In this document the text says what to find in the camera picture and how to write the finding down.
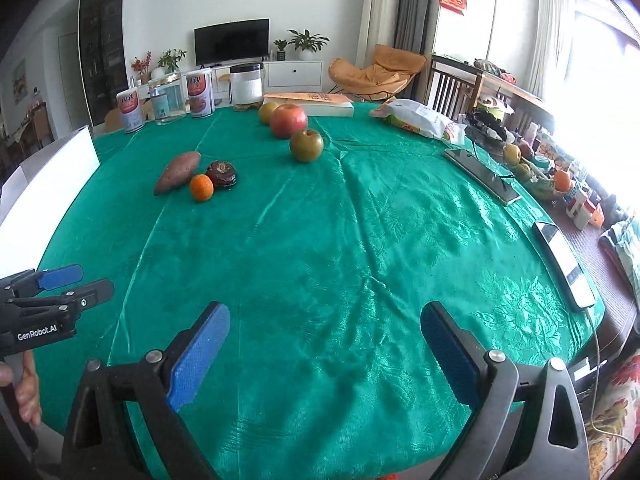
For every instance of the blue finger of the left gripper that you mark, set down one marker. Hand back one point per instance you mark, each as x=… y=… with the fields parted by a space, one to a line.
x=74 y=300
x=31 y=282

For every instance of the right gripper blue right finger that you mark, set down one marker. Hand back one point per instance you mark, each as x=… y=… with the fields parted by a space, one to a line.
x=485 y=386

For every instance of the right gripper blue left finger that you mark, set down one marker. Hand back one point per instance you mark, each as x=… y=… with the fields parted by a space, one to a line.
x=169 y=380

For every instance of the purple sweet potato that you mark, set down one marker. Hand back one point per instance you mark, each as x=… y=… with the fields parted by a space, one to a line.
x=178 y=172

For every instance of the orange tangerine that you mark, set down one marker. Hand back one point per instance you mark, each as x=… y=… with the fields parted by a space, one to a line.
x=201 y=188

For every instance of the dark brown mushroom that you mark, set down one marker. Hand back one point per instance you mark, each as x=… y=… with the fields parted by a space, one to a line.
x=222 y=174

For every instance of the yellow green pear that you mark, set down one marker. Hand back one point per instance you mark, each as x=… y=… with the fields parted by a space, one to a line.
x=265 y=112

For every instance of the green brown apple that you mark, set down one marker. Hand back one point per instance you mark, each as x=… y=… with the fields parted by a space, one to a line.
x=306 y=145

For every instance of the large red apple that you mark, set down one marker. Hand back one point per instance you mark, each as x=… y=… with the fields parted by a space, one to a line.
x=288 y=119

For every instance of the left hand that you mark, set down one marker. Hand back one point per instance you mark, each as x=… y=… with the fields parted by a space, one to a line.
x=27 y=391

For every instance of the white cardboard box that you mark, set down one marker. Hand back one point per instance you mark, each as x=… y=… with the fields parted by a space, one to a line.
x=37 y=195

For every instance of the left red label can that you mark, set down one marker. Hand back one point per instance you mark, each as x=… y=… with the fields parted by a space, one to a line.
x=130 y=110

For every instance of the red label can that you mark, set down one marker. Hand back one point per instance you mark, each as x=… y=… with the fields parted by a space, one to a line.
x=130 y=110
x=200 y=92

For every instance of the far black remote tray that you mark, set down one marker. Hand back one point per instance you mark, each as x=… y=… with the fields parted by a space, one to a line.
x=498 y=186

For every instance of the clear glass jar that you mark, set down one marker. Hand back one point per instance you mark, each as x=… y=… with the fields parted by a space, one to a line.
x=167 y=99

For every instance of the fruit bowl on side table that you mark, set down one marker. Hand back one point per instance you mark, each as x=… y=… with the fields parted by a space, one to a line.
x=542 y=185

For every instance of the green satin tablecloth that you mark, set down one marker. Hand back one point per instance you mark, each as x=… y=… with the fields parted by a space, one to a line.
x=325 y=268

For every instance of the red flower vase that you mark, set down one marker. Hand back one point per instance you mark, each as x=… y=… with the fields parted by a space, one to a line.
x=141 y=67

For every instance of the right red label can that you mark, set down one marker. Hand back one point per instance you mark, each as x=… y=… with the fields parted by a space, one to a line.
x=200 y=92

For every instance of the white jar black lid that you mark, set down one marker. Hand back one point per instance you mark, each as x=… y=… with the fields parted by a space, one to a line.
x=246 y=85

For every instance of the dark display cabinet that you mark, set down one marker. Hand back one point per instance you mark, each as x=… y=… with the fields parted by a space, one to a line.
x=101 y=55

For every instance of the white plastic snack bag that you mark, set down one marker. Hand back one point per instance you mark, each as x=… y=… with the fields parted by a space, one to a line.
x=417 y=118

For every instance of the black flat television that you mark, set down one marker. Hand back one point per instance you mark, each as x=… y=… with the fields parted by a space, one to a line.
x=231 y=41

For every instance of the wooden chair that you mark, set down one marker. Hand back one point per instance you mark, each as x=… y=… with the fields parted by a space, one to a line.
x=453 y=87

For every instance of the orange white flat box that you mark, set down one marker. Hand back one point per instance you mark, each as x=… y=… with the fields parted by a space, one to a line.
x=315 y=104

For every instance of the orange lounge chair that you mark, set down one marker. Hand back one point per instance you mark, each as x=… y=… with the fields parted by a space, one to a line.
x=391 y=71

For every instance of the large green potted plant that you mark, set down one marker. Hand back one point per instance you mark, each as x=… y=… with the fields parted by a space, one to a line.
x=306 y=44

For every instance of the white standing air conditioner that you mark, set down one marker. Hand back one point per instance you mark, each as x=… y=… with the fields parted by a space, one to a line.
x=377 y=26

